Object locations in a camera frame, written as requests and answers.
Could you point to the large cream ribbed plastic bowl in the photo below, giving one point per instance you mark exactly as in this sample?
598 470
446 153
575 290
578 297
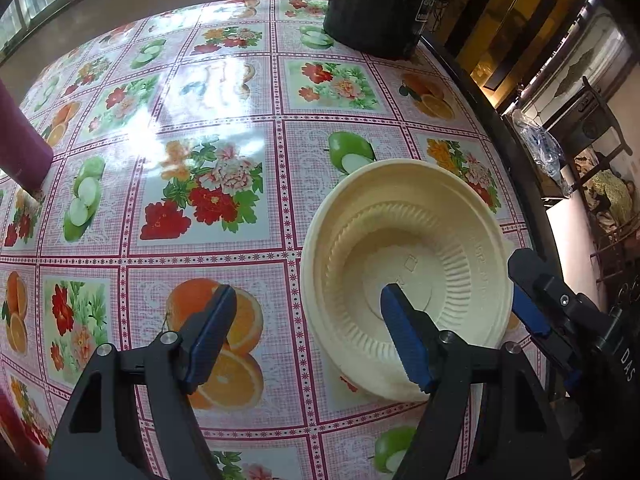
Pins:
400 240

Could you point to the black cylindrical container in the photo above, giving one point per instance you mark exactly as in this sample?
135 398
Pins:
380 5

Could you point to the purple thermos bottle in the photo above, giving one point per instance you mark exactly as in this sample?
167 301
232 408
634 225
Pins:
22 140

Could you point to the bamboo chair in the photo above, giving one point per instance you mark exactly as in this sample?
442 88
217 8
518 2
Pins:
617 250

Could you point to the clear plastic bag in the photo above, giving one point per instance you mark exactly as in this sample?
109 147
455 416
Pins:
542 145

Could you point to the floral fruit print tablecloth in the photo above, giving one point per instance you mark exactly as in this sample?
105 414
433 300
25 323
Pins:
200 160

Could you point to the yellow patterned cloth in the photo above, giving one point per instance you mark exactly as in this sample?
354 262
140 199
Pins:
612 192

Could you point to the golden wooden wall cabinet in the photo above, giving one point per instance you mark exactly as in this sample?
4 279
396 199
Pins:
515 20

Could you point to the dark wooden chair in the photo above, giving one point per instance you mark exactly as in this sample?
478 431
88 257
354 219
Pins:
592 120

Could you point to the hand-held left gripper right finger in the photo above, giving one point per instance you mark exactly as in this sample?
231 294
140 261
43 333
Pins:
405 335

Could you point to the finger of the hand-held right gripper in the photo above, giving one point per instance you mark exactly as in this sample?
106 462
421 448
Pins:
530 312
562 357

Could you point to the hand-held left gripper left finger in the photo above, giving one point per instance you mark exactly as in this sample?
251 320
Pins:
207 340

